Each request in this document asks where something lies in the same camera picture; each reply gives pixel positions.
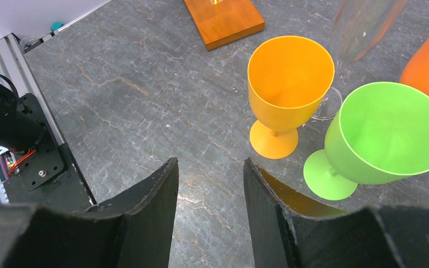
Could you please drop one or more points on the yellow plastic wine glass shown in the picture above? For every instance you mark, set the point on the yellow plastic wine glass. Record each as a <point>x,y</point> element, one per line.
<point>287,79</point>

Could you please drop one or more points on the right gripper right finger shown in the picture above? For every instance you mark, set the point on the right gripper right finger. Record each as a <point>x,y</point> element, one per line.
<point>289,229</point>

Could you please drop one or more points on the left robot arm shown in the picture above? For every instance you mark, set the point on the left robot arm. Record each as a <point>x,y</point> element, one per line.
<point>18,130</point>

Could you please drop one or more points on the green plastic wine glass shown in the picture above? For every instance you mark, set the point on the green plastic wine glass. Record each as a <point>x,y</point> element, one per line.
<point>379,135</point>

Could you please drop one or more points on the gold wire glass rack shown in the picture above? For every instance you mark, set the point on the gold wire glass rack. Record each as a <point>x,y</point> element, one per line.
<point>222,22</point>

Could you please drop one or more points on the clear champagne flute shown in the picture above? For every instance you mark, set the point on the clear champagne flute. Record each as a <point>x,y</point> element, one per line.
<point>358,27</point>

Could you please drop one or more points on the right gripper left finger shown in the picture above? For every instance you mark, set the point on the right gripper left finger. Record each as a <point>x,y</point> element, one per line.
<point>132,229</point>

